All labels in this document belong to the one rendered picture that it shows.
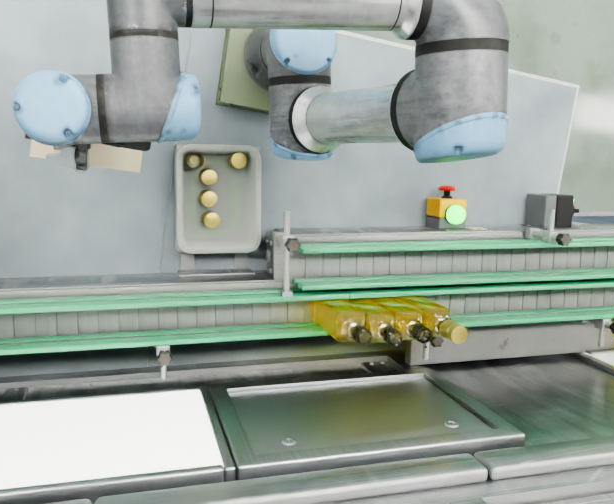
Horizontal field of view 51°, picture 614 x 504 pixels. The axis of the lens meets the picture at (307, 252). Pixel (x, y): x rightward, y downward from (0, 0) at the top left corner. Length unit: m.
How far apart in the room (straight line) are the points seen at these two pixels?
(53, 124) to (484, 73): 0.49
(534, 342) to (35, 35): 1.29
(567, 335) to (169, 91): 1.22
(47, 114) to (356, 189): 0.93
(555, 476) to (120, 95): 0.80
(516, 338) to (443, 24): 0.96
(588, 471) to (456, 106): 0.60
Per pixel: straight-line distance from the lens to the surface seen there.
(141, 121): 0.73
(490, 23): 0.83
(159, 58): 0.73
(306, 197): 1.47
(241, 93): 1.36
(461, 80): 0.81
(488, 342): 1.57
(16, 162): 1.43
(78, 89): 0.71
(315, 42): 1.17
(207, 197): 1.36
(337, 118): 1.03
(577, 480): 1.08
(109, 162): 1.04
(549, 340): 1.67
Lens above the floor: 2.16
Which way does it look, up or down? 72 degrees down
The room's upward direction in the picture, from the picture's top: 118 degrees clockwise
